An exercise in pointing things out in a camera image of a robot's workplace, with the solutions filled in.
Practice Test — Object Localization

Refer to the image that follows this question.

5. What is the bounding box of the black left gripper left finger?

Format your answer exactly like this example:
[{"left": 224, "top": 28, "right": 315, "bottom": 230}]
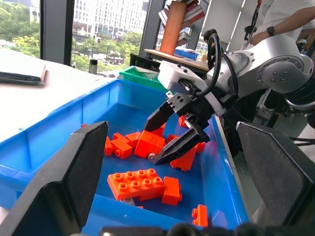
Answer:
[{"left": 0, "top": 121, "right": 109, "bottom": 236}]

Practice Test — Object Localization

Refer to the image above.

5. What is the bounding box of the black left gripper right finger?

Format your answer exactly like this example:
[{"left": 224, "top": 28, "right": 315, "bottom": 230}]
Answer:
[{"left": 235, "top": 121, "right": 315, "bottom": 227}]

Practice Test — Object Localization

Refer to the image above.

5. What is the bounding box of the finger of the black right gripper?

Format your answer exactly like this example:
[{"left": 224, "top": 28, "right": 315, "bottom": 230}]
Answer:
[
  {"left": 152, "top": 113, "right": 211, "bottom": 166},
  {"left": 143, "top": 100, "right": 177, "bottom": 133}
]

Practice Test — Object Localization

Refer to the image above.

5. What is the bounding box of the green plastic bin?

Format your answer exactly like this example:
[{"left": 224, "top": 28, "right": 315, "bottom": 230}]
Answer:
[{"left": 119, "top": 65, "right": 177, "bottom": 94}]

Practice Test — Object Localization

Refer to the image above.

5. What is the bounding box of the blue plastic bin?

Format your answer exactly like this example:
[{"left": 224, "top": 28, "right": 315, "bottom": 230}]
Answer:
[{"left": 0, "top": 78, "right": 250, "bottom": 236}]

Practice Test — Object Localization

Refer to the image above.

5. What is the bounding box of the bystander bare hand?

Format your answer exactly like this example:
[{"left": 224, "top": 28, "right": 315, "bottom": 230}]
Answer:
[{"left": 249, "top": 30, "right": 270, "bottom": 46}]

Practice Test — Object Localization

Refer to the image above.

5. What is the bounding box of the wooden table board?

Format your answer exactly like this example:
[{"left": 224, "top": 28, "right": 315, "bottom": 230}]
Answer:
[{"left": 144, "top": 48, "right": 210, "bottom": 72}]

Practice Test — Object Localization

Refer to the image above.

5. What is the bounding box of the blue tray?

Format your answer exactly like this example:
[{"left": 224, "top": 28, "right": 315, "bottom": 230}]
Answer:
[{"left": 174, "top": 48, "right": 200, "bottom": 60}]

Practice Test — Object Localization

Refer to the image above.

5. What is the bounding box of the black box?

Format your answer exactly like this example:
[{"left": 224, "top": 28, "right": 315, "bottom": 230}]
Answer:
[{"left": 129, "top": 53, "right": 162, "bottom": 73}]

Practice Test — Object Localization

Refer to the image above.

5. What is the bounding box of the large orange eight-stud brick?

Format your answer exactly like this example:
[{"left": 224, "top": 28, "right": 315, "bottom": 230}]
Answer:
[{"left": 107, "top": 168, "right": 166, "bottom": 201}]

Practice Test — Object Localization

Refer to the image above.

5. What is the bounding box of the small white printed battery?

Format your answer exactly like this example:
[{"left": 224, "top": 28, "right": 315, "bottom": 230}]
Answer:
[{"left": 120, "top": 197, "right": 136, "bottom": 207}]

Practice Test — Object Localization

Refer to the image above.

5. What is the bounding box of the person with black hair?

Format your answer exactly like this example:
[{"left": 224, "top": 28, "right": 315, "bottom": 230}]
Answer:
[{"left": 203, "top": 29, "right": 219, "bottom": 45}]

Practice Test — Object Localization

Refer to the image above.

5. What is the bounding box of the dark drink bottle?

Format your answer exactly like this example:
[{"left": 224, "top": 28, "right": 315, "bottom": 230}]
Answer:
[{"left": 88, "top": 59, "right": 98, "bottom": 75}]

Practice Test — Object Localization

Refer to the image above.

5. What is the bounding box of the tall orange cylinder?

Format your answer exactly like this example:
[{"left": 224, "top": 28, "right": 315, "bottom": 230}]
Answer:
[{"left": 159, "top": 1, "right": 189, "bottom": 56}]

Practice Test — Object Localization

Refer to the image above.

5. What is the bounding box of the grey window pillar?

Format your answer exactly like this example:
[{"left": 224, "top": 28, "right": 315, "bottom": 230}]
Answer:
[{"left": 141, "top": 0, "right": 168, "bottom": 58}]

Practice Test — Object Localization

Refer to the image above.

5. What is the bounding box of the black flat notebook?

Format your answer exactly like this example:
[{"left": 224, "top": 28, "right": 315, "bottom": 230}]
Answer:
[{"left": 0, "top": 64, "right": 48, "bottom": 87}]

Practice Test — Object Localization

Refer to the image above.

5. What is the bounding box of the bystander white shirt torso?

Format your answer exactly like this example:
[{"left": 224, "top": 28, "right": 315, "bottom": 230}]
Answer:
[{"left": 255, "top": 0, "right": 315, "bottom": 44}]

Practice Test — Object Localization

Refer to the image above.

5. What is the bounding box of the dark window pillar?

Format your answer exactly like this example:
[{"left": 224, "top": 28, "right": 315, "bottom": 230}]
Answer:
[{"left": 40, "top": 0, "right": 75, "bottom": 66}]

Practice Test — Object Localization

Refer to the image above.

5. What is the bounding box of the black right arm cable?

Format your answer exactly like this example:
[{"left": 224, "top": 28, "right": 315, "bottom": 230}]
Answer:
[{"left": 181, "top": 33, "right": 239, "bottom": 99}]

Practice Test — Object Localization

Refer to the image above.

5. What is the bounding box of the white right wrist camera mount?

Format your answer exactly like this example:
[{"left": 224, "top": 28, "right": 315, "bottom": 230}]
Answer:
[{"left": 157, "top": 60, "right": 227, "bottom": 117}]

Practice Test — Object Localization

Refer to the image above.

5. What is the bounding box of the red and black hanging strap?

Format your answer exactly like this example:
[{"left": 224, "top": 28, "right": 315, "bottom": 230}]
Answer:
[{"left": 243, "top": 0, "right": 263, "bottom": 50}]

